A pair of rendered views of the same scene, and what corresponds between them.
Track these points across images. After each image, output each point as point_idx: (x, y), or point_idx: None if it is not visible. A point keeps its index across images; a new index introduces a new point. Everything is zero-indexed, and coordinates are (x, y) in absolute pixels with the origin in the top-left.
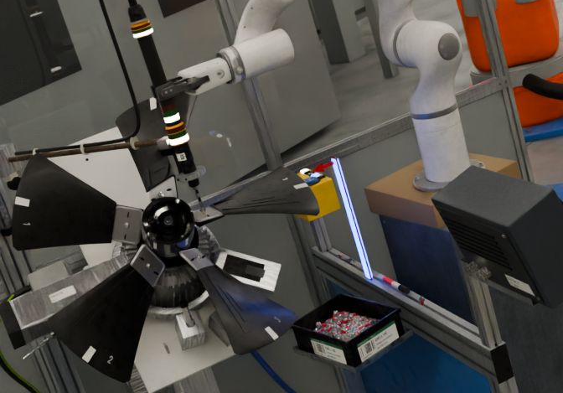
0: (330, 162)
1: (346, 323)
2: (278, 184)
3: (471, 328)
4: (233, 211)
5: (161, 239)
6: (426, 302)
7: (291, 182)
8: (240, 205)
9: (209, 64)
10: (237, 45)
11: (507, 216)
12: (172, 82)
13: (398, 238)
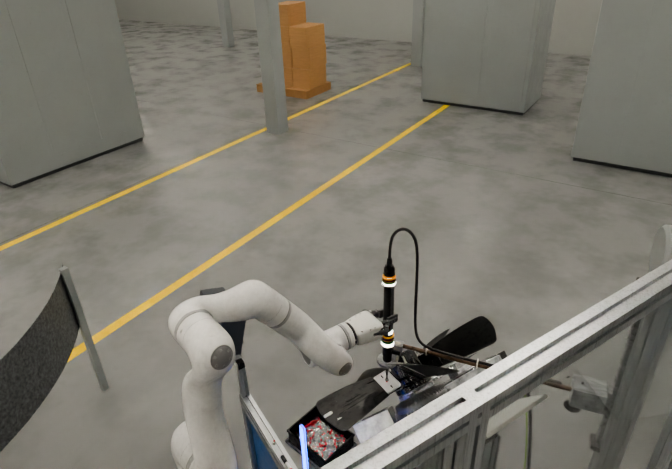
0: (305, 425)
1: (321, 444)
2: (343, 412)
3: (252, 409)
4: (366, 379)
5: (401, 352)
6: (272, 442)
7: (334, 416)
8: (363, 386)
9: (355, 319)
10: (336, 327)
11: (221, 289)
12: (379, 310)
13: None
